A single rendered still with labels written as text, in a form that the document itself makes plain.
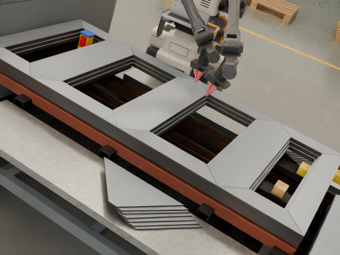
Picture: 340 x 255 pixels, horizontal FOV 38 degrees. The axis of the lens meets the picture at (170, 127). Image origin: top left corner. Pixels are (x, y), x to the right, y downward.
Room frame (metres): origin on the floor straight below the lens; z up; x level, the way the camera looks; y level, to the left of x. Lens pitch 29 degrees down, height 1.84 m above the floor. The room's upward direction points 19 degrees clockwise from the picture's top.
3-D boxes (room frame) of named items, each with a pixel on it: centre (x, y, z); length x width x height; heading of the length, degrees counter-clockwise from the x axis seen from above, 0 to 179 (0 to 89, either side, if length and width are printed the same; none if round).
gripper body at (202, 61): (2.25, -0.05, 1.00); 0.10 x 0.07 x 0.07; 70
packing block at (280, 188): (1.70, -0.50, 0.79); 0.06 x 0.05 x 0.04; 160
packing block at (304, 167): (1.92, -0.63, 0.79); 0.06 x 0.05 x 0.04; 160
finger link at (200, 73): (2.25, -0.04, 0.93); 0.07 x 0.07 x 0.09; 70
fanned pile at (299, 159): (2.23, -0.62, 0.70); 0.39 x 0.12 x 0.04; 70
